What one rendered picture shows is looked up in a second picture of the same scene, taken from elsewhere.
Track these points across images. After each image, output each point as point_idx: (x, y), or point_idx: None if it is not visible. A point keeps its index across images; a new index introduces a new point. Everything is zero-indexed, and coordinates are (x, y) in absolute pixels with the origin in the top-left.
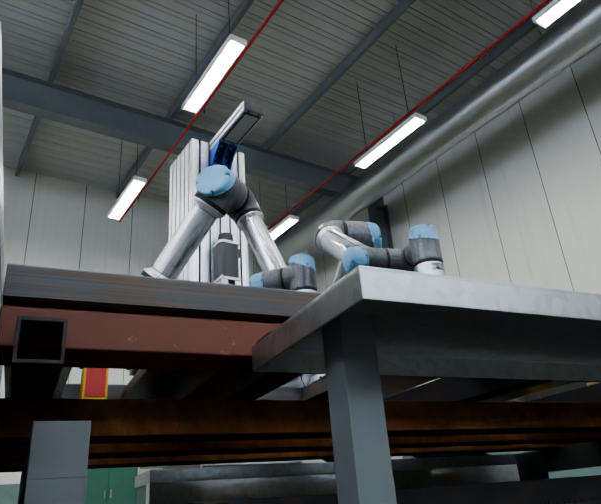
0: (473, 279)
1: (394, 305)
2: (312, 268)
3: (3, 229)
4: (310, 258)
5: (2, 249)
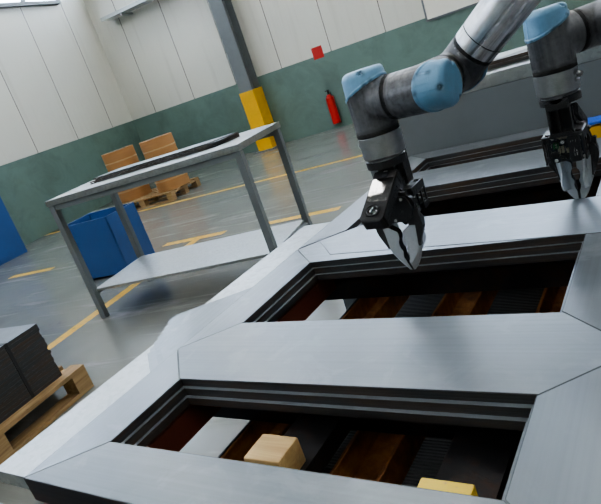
0: (286, 240)
1: (311, 233)
2: (525, 42)
3: (489, 75)
4: (523, 24)
5: (507, 75)
